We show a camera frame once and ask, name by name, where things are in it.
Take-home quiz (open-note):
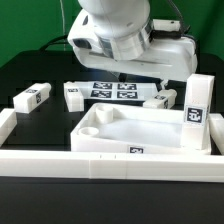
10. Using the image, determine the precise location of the white marker base sheet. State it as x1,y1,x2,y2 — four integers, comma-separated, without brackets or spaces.
63,81,158,102

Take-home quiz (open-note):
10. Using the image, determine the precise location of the white thin cable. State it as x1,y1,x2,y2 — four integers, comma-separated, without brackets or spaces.
59,0,67,38

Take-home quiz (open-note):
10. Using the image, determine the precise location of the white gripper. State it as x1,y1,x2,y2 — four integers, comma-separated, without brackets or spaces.
68,10,197,81

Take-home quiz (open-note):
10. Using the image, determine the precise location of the white U-shaped obstacle frame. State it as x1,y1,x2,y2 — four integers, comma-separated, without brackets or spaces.
0,108,224,184

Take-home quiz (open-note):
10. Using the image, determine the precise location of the black cable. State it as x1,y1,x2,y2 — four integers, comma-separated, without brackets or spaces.
39,34,71,52

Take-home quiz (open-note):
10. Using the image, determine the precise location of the white desk top tray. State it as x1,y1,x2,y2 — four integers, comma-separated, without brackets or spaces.
70,103,211,155

